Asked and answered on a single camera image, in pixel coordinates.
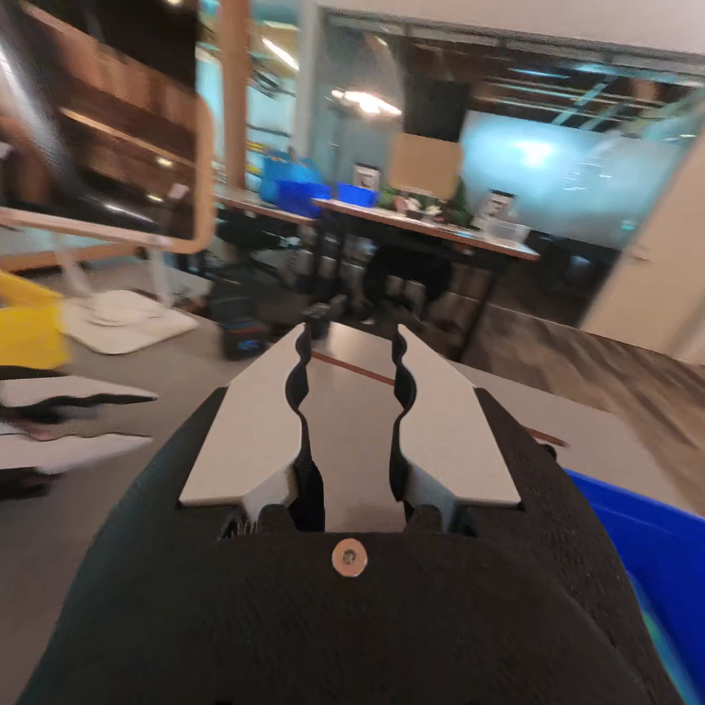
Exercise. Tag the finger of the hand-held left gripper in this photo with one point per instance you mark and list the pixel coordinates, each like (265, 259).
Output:
(55, 452)
(55, 390)

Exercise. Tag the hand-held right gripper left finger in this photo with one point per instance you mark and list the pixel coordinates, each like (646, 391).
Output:
(248, 440)

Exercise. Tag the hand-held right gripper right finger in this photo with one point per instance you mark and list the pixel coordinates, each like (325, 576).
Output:
(451, 440)

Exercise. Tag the yellow bin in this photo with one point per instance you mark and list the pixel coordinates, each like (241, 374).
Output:
(30, 330)

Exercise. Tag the blue bin with tag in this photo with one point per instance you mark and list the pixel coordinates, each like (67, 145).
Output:
(650, 540)

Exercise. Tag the black device with screen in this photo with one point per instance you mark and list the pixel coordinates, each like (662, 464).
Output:
(245, 339)

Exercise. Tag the black case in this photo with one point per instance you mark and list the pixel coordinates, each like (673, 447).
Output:
(322, 316)

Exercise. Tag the clear plastic container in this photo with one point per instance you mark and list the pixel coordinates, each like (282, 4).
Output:
(506, 231)

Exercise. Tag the printed marker sign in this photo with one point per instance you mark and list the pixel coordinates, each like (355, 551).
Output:
(500, 208)
(367, 176)

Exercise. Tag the long wooden desk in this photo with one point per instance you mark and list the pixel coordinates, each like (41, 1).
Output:
(363, 212)

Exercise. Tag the small blue bin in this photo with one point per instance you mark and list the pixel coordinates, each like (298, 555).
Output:
(303, 198)
(358, 195)

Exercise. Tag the blue caddy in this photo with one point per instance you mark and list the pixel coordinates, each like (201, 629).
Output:
(286, 168)

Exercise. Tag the wood-framed mirror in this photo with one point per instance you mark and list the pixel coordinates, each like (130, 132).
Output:
(110, 110)

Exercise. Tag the wooden post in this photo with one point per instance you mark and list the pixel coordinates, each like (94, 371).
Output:
(235, 93)

